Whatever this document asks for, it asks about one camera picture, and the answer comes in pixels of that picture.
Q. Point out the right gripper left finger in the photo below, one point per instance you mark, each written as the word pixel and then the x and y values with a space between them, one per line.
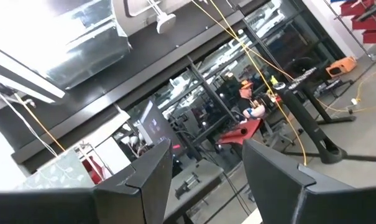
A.
pixel 144 186

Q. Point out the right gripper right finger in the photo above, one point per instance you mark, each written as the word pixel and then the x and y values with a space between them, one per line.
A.
pixel 277 186

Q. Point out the black clamp tool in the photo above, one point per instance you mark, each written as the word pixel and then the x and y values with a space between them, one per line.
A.
pixel 187 185

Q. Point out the grey office chair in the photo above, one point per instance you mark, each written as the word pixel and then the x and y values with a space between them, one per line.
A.
pixel 277 133

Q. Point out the grey side table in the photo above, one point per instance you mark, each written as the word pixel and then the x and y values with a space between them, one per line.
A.
pixel 200 174

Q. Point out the dark screen with red glow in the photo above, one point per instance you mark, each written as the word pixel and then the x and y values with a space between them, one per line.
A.
pixel 159 127

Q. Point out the black floor stand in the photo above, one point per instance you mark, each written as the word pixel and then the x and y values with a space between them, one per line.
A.
pixel 302 121

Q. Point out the leaf patterned panel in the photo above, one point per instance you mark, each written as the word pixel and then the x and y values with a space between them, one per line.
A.
pixel 60 174

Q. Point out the person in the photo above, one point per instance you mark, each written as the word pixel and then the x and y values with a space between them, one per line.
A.
pixel 248 105

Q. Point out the black desk with leg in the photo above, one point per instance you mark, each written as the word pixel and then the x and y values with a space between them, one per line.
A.
pixel 318 102

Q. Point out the white power plug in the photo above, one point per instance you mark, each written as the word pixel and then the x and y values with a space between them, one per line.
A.
pixel 354 101

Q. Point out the orange box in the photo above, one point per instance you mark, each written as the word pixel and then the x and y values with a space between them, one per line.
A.
pixel 341 67

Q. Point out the white ceiling light fixture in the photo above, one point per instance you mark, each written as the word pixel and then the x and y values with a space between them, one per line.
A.
pixel 26 77

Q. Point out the white ceiling sensor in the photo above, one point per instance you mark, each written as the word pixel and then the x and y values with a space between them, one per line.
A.
pixel 166 21

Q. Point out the silver shelf pole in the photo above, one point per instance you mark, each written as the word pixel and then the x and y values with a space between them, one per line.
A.
pixel 349 29

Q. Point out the red storage bin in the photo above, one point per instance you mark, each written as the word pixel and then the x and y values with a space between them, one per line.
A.
pixel 368 22
pixel 375 36
pixel 355 7

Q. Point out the silver rectangular air duct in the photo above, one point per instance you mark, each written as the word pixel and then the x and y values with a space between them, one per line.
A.
pixel 88 56

